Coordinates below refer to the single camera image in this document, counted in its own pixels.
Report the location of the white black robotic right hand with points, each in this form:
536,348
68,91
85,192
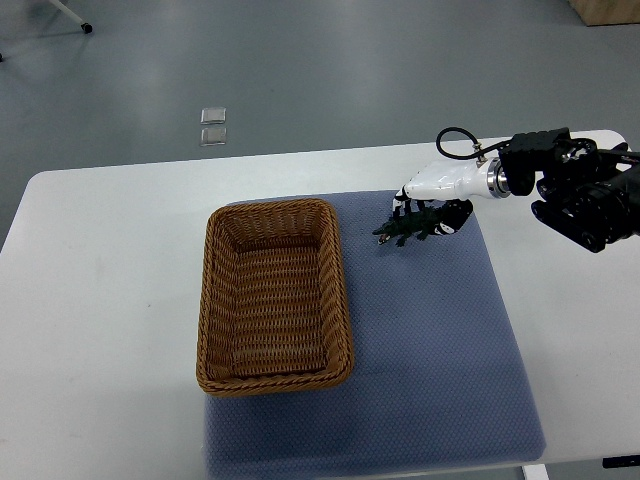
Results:
443,191

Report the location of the dark green toy crocodile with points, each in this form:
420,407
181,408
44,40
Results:
421,223

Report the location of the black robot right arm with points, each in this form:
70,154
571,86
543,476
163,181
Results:
588,194

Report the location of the brown wicker basket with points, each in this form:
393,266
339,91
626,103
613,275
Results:
274,313

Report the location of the blue grey fabric mat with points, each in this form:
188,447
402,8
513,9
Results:
438,380

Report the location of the wooden box corner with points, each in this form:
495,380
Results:
606,12

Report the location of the lower metal floor plate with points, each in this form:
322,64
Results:
211,136

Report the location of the metal floor plate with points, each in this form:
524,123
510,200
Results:
211,136
213,115

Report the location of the upper metal floor plate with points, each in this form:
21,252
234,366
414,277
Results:
213,115

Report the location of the white table leg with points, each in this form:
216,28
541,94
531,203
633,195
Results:
535,472

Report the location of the black table control panel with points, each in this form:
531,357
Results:
621,461

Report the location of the white chair leg with caster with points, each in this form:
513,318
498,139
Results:
85,26

